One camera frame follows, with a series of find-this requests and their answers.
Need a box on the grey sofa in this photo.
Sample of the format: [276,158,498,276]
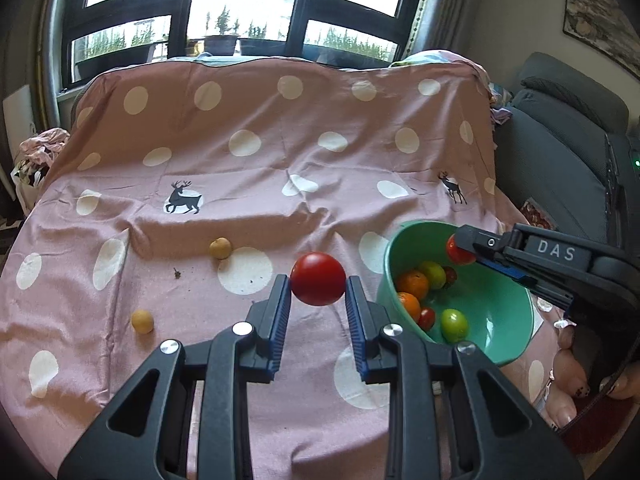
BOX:
[495,52,635,243]

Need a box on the framed landscape painting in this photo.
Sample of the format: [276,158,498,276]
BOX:
[563,0,639,78]

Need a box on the snack packet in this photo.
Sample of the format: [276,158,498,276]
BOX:
[521,197,558,231]

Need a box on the left tan longan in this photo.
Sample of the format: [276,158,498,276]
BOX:
[130,309,154,335]

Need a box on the dark framed window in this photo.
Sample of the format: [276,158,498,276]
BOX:
[61,0,420,88]

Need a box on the person's right hand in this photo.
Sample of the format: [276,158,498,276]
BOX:
[544,325,639,429]

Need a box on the green bowl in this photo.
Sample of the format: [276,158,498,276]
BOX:
[376,221,534,366]

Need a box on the pink polka dot cloth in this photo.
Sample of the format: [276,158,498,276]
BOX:
[1,58,523,472]

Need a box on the stemmed cherry tomato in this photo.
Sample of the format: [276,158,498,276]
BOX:
[444,266,458,288]

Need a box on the pink clothes pile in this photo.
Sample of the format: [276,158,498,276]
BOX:
[11,128,70,188]

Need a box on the tan longan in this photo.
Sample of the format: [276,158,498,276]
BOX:
[208,237,233,260]
[130,309,154,335]

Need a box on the green apple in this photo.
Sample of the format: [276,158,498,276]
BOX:
[440,309,469,344]
[418,260,447,290]

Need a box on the orange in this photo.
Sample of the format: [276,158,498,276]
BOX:
[397,292,421,322]
[395,269,430,301]

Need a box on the right tan longan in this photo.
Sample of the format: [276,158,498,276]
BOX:
[208,237,233,260]

